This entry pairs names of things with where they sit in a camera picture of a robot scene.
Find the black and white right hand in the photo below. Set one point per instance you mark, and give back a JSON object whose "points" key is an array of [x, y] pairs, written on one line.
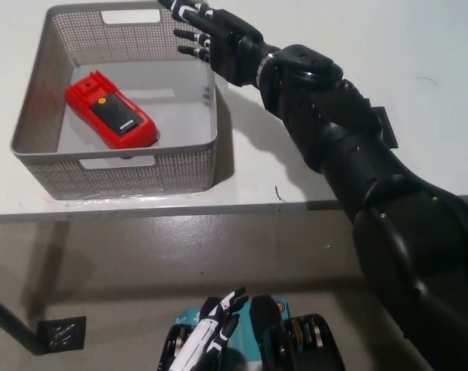
{"points": [[230, 46]]}

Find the white and black left hand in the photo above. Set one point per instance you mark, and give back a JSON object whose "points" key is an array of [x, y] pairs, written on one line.
{"points": [[203, 340]]}

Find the red digital multimeter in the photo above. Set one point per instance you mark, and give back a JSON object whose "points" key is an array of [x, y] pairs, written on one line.
{"points": [[118, 127]]}

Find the black ribbed robot body block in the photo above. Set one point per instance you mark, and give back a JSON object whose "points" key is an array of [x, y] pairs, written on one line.
{"points": [[172, 348], [272, 328]]}

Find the black robot legs and base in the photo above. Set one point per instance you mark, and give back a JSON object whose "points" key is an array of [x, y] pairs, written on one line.
{"points": [[243, 336]]}

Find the grey perforated plastic basket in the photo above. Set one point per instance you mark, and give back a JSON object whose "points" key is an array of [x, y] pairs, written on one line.
{"points": [[114, 50]]}

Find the black tape patch on floor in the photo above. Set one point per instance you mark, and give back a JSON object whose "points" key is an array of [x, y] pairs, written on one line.
{"points": [[62, 334]]}

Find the clear tape strip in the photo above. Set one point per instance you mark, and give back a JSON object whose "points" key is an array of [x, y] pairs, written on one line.
{"points": [[122, 197]]}

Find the black tape patch on table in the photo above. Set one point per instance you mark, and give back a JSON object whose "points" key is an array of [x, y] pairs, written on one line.
{"points": [[388, 131]]}

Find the black metal table leg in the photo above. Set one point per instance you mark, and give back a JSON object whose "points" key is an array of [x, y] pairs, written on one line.
{"points": [[12, 320]]}

